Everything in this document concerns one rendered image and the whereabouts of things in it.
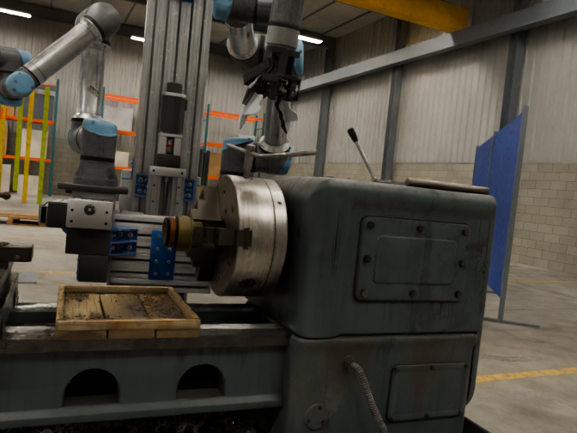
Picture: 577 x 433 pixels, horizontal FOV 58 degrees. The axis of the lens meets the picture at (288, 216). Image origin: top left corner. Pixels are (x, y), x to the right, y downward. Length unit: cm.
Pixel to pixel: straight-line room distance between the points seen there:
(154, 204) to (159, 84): 46
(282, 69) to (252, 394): 78
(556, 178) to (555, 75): 241
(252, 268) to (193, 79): 107
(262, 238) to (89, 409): 52
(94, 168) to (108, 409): 91
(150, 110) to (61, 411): 122
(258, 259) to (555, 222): 1210
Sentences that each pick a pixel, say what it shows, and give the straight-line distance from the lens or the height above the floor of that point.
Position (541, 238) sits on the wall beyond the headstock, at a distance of 1335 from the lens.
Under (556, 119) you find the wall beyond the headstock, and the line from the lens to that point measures 1359.
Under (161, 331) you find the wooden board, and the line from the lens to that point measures 119.
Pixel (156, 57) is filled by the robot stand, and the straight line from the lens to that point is 214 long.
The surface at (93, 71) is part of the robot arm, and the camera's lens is 208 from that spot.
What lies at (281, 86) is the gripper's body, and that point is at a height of 145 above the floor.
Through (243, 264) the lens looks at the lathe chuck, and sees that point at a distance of 123.
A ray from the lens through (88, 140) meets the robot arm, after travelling 192.
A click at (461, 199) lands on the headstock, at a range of 146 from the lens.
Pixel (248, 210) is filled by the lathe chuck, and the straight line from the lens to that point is 123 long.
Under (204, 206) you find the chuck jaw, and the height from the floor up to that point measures 115.
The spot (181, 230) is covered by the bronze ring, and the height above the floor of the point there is 109.
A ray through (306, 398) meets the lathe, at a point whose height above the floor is 72.
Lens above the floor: 122
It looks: 3 degrees down
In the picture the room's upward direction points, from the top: 6 degrees clockwise
